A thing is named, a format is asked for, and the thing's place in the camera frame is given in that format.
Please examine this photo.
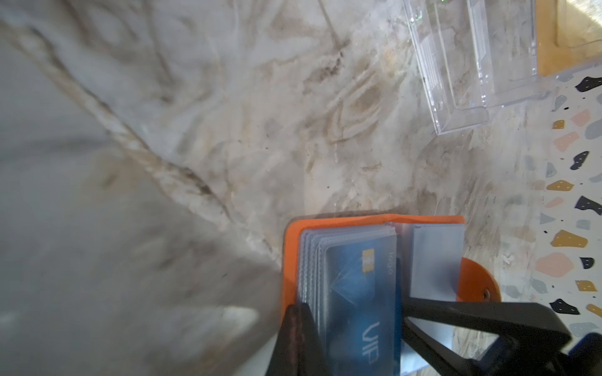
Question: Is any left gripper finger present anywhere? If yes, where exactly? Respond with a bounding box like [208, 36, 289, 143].
[265, 302, 332, 376]

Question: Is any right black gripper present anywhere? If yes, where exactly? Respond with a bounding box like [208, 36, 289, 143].
[401, 298, 602, 376]

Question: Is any orange card holder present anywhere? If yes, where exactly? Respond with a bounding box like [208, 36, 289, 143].
[283, 215, 500, 375]

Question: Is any clear acrylic card stand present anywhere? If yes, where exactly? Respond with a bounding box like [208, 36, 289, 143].
[404, 0, 549, 135]

